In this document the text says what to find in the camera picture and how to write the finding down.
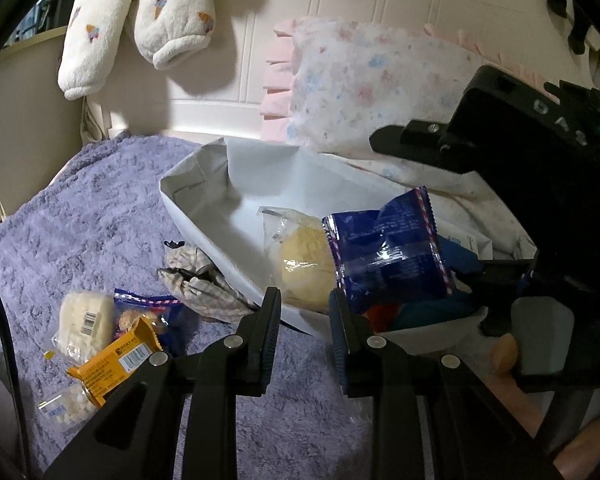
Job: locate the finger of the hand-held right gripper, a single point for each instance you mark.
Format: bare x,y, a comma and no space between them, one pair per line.
457,255
440,312

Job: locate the white fleece printed pajamas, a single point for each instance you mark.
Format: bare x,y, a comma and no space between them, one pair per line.
100,35

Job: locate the white bun clear packet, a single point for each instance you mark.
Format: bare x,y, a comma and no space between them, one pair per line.
82,320

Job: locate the orange snack packet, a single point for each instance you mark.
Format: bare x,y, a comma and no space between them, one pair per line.
110,365

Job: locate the person's right forearm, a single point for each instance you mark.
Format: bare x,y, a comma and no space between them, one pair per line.
515,400

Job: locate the blue biscuit packet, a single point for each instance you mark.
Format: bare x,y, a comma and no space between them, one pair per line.
130,317
390,260

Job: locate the cluttered shelf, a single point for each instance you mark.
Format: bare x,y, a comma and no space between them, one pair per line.
30,15

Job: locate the plaid cloth pouch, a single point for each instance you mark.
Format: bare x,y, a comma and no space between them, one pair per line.
205,292

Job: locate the red snack packet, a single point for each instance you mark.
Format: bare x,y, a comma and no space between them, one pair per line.
382,316

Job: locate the clear bottle white tablets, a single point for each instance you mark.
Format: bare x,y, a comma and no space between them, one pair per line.
65,405

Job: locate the pink floral pillow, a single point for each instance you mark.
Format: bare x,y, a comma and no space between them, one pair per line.
360,75

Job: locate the yellow bread clear packet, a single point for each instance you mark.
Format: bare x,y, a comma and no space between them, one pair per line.
300,255

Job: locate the white headboard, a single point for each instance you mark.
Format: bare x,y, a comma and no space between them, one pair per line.
330,0

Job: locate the person's right hand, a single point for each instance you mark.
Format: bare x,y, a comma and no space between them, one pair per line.
505,355

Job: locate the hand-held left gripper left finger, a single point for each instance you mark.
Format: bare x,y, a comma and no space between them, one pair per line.
272,340

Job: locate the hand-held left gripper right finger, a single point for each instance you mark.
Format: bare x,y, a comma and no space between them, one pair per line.
339,345

